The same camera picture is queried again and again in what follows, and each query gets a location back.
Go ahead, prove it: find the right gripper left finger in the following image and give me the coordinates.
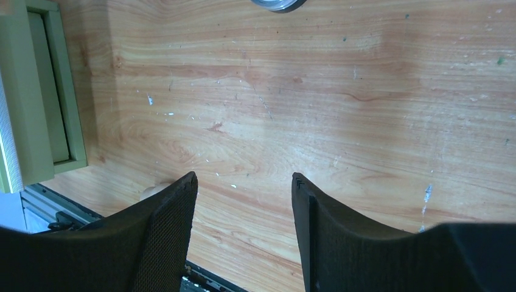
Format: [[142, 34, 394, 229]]
[[1, 172, 198, 291]]

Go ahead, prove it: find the green drawer box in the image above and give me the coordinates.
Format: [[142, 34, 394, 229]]
[[1, 1, 87, 193]]

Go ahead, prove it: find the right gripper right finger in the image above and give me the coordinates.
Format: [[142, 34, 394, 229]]
[[291, 173, 515, 291]]

